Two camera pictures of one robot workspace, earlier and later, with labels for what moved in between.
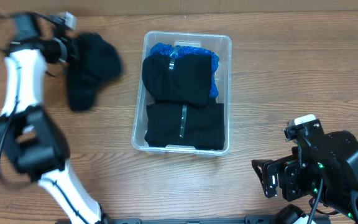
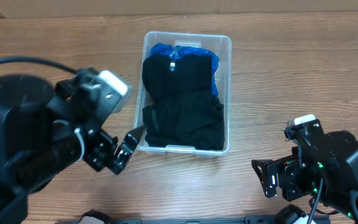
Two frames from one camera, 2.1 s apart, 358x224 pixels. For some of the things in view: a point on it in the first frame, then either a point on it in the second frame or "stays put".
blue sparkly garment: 164,49 stays put
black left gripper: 74,43 -> 100,155
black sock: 99,61 -> 191,119
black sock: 183,79 stays put
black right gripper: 293,167 stays put
